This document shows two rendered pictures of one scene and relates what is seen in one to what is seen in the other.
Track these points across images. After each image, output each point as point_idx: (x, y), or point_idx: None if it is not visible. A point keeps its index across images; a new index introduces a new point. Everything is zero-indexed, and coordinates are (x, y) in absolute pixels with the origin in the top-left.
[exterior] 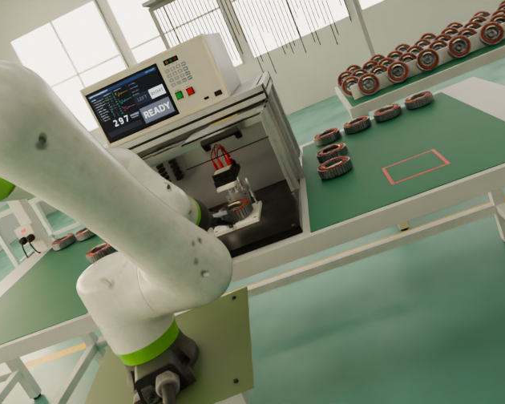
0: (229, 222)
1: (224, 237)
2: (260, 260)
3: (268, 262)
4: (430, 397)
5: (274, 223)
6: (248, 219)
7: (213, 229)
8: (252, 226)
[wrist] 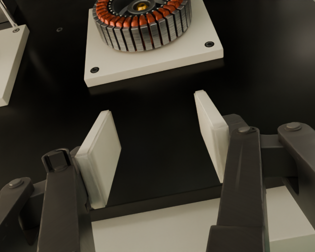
0: (264, 183)
1: (121, 98)
2: (282, 247)
3: (301, 248)
4: None
5: (293, 87)
6: (191, 47)
7: (80, 49)
8: (209, 76)
